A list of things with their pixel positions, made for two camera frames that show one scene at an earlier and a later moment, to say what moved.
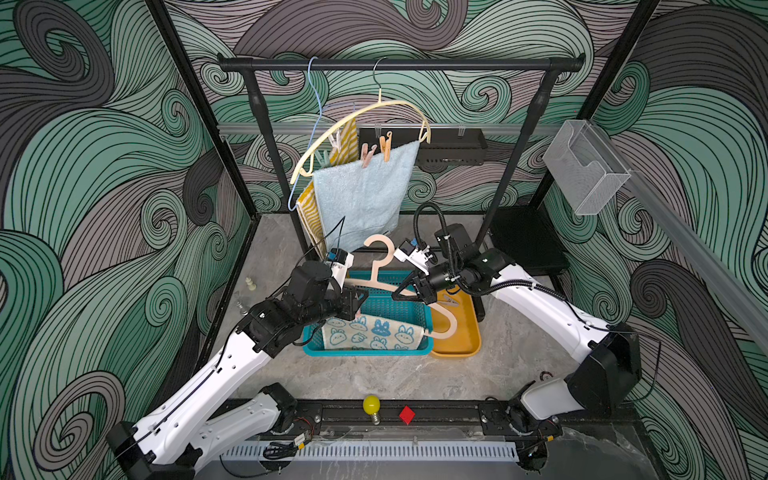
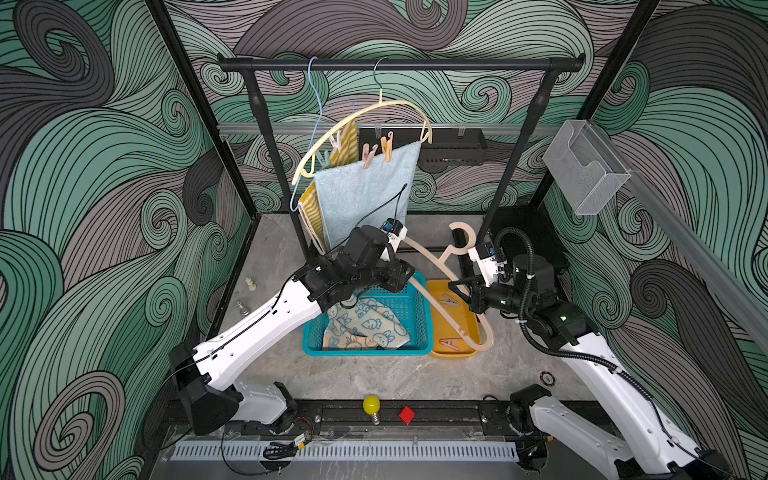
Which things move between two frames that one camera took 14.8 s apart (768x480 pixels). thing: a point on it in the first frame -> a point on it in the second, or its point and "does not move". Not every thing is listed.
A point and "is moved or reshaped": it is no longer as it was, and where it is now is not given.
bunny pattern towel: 366,332 is moved or reshaped
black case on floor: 525,234 does not move
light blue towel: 358,204 does not move
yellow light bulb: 372,405 does not move
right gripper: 423,289 -> 475,293
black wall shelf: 445,147 does not move
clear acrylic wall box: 583,167 does not move
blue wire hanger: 312,135 does not move
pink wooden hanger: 376,282 is moved or reshaped
